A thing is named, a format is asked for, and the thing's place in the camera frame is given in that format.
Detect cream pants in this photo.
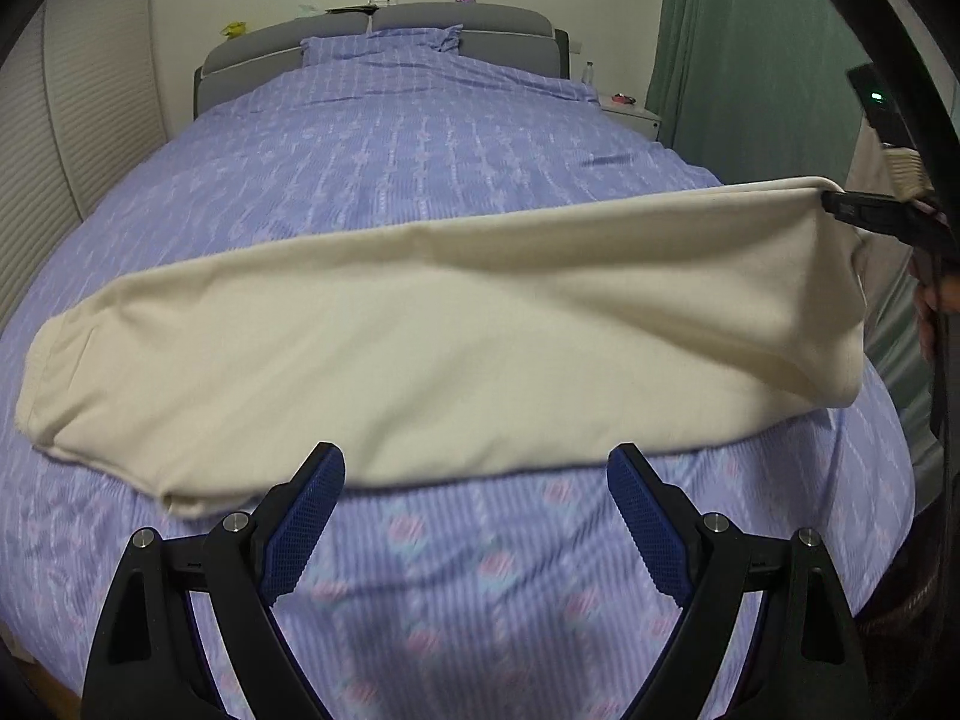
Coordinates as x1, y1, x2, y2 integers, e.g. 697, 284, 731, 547
14, 177, 866, 517

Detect person's right hand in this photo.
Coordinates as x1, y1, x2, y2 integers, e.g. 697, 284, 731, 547
910, 257, 935, 362

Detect green curtain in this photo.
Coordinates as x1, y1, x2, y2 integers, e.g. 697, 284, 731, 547
646, 0, 893, 195

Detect purple patterned bed cover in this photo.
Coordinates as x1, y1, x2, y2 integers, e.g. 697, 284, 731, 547
2, 49, 914, 718

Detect white bedside table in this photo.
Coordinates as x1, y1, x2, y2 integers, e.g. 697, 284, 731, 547
599, 94, 661, 142

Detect clear plastic bottle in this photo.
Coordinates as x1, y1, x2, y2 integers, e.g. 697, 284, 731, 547
581, 60, 596, 86

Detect grey upholstered headboard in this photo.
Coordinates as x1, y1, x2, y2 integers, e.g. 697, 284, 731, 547
194, 2, 571, 115

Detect purple patterned pillow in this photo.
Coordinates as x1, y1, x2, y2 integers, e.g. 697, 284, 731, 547
299, 25, 464, 67

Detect white slatted wardrobe door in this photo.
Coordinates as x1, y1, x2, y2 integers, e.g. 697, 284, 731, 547
2, 0, 167, 320

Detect yellow toy on headboard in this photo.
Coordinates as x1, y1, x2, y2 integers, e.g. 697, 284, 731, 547
221, 21, 247, 39

